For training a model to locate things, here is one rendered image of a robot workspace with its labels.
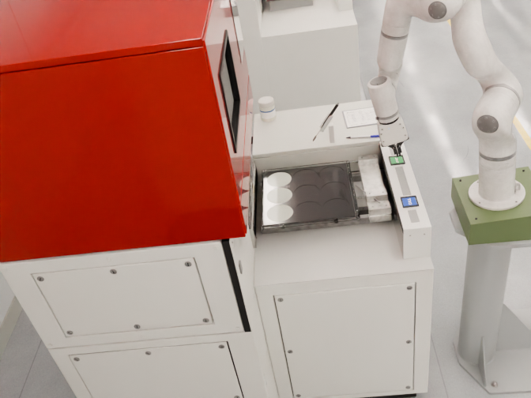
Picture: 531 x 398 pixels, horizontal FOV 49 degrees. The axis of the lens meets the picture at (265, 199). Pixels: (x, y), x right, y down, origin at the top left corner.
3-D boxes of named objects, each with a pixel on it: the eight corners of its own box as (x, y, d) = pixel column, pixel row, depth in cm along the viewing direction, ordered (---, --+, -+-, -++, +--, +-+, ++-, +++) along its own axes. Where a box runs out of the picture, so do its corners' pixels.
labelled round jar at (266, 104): (261, 122, 263) (257, 104, 257) (261, 114, 268) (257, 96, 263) (276, 121, 262) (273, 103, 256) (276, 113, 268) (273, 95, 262)
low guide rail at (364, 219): (261, 234, 225) (260, 228, 223) (261, 230, 227) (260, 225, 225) (391, 220, 220) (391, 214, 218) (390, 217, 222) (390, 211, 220)
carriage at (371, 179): (370, 223, 217) (370, 217, 215) (358, 167, 245) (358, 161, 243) (391, 220, 216) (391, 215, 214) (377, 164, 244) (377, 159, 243)
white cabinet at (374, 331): (282, 415, 254) (254, 287, 204) (279, 260, 330) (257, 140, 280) (431, 404, 248) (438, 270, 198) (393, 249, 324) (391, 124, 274)
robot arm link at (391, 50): (386, 12, 199) (374, 87, 221) (378, 35, 188) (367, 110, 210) (413, 16, 197) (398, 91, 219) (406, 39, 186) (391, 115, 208)
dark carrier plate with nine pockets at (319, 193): (263, 227, 217) (262, 225, 217) (264, 173, 244) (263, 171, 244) (355, 216, 214) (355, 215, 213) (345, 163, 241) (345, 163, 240)
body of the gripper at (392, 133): (375, 125, 212) (382, 149, 219) (403, 117, 210) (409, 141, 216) (373, 114, 218) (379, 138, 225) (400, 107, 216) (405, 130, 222)
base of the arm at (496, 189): (521, 177, 212) (524, 134, 202) (528, 210, 198) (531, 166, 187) (467, 178, 218) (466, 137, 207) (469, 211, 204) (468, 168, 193)
